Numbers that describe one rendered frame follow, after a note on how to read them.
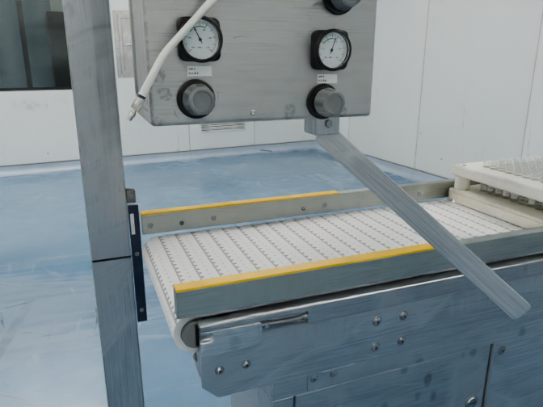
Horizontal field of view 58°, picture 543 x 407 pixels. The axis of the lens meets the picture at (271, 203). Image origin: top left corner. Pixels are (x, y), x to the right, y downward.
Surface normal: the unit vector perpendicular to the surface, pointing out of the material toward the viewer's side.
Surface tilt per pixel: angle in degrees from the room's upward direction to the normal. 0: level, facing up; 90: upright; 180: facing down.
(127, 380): 90
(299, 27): 90
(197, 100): 90
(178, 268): 0
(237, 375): 90
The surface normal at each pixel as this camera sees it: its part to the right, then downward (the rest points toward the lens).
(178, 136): 0.44, 0.26
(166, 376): 0.00, -0.96
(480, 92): -0.90, 0.12
